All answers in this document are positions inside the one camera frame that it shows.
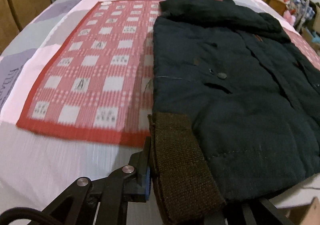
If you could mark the pink bag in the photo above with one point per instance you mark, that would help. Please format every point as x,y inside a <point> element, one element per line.
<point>289,16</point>

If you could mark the small cardboard box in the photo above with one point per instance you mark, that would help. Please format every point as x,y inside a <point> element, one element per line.
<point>310,37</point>

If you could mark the large cardboard box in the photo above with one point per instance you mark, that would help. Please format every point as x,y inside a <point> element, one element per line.
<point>317,12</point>

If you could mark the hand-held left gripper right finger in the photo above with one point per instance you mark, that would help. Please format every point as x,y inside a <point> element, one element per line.
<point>265,212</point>

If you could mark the plaid clothes pile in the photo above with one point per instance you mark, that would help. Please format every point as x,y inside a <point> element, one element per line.
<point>300,7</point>

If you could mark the red checkered blanket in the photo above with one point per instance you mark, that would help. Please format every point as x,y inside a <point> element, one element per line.
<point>82,70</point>

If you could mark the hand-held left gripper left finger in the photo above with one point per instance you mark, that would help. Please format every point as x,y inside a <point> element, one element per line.
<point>138,181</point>

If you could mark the dark navy padded jacket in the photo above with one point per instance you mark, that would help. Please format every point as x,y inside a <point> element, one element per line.
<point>237,90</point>

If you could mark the bed with patchwork sheet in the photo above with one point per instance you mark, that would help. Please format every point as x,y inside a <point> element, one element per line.
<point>50,165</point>

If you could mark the wooden nightstand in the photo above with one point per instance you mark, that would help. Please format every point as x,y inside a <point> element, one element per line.
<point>275,4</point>

